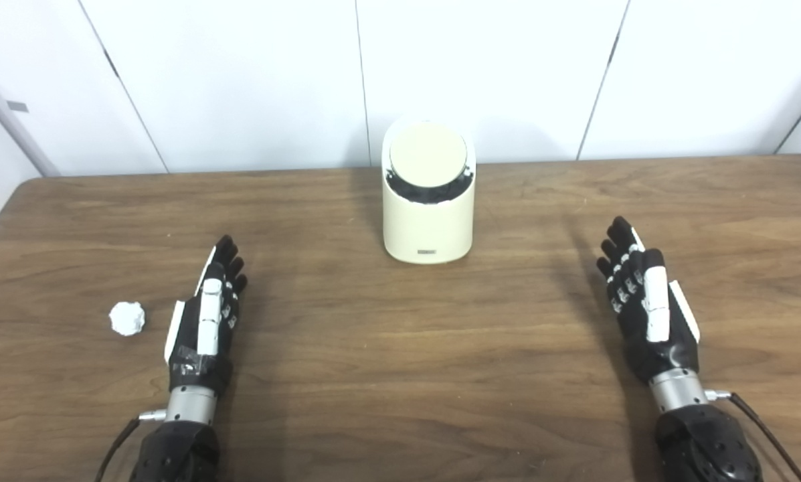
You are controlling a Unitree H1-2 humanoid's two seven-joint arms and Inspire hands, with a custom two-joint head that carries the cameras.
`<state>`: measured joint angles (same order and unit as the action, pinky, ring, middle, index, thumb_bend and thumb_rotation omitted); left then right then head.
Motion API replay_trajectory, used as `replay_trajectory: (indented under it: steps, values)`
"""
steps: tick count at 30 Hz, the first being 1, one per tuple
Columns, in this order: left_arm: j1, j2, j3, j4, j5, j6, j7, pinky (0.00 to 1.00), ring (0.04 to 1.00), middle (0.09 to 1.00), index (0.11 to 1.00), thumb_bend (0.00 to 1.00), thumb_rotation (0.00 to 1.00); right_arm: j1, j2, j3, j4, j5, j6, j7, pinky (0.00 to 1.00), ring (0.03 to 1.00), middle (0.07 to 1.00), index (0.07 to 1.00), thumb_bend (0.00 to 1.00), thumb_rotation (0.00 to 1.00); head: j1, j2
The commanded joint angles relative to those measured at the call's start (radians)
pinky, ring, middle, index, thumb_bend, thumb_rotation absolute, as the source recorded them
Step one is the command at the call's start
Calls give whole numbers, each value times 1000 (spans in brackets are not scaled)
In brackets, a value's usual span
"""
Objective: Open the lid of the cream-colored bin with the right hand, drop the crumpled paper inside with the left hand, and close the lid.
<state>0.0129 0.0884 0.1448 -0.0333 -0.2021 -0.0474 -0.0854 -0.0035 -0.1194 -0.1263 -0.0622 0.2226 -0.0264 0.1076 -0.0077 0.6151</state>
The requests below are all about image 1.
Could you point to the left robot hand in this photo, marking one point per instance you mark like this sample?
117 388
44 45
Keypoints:
186 335

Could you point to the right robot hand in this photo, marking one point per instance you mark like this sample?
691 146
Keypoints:
641 335

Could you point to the white paper ball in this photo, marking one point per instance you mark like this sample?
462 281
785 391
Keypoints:
127 318

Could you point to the cream-colored bin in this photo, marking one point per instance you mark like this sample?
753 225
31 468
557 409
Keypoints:
427 227

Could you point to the round cream bin lid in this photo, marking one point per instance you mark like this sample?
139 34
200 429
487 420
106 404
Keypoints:
427 154

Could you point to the grey wall corner strip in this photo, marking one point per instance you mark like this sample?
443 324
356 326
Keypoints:
12 117

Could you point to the small grey wall tag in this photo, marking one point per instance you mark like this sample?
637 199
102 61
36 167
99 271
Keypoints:
17 106

